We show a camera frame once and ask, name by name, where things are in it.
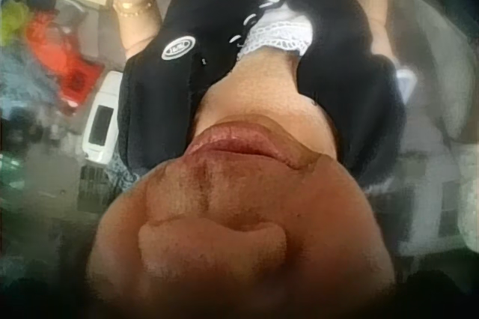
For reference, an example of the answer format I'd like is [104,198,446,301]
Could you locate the white handheld device with screen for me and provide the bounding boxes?
[82,70,124,165]

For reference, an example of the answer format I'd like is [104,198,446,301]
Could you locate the yellow-green toy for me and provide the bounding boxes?
[0,0,31,35]

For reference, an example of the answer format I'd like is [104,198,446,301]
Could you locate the red toy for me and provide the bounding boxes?
[25,11,105,114]

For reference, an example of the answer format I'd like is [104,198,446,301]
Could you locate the gold bracelet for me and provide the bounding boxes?
[112,0,156,18]

